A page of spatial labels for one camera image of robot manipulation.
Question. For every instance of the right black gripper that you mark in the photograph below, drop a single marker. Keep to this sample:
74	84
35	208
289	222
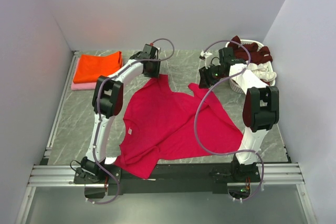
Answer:
205	79

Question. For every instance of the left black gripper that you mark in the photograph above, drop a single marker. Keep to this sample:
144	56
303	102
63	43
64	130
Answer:
156	73

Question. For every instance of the crimson pink t shirt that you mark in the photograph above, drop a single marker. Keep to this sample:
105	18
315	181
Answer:
159	124

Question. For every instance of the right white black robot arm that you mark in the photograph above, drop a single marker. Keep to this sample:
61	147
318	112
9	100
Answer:
260	111

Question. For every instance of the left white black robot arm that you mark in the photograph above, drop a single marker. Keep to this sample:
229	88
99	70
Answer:
107	103

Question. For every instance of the white crumpled garment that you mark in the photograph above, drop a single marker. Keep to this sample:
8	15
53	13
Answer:
263	71

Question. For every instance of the dark maroon garment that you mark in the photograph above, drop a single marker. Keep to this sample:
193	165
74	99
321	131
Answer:
257	55

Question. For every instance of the folded orange t shirt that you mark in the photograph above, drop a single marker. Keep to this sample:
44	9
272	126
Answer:
90	68

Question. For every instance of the white plastic laundry basket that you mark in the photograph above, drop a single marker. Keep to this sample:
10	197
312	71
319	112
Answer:
242	78

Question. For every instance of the folded light pink t shirt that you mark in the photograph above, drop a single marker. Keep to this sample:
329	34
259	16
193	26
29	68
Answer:
83	86

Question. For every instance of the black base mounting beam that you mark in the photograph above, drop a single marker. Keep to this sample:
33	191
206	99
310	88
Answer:
169	178

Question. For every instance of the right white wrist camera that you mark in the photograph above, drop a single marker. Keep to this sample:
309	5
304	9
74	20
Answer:
207	57

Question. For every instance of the aluminium frame rail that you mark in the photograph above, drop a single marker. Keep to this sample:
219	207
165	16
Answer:
52	197

